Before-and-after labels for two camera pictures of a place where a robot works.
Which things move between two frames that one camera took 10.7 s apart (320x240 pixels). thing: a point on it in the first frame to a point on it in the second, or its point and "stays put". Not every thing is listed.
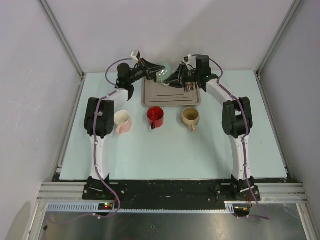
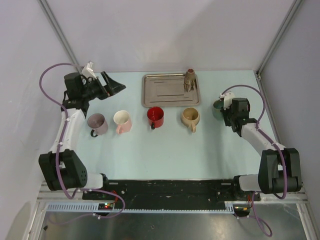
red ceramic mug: (155, 117) stays put
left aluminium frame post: (57, 28) stays put
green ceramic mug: (162, 75) to (218, 105)
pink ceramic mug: (122, 118) stays put
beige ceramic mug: (190, 117) stays put
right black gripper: (180, 73) to (224, 113)
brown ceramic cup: (190, 86) stays put
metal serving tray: (154, 94) stays put
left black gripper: (153, 68) to (112, 88)
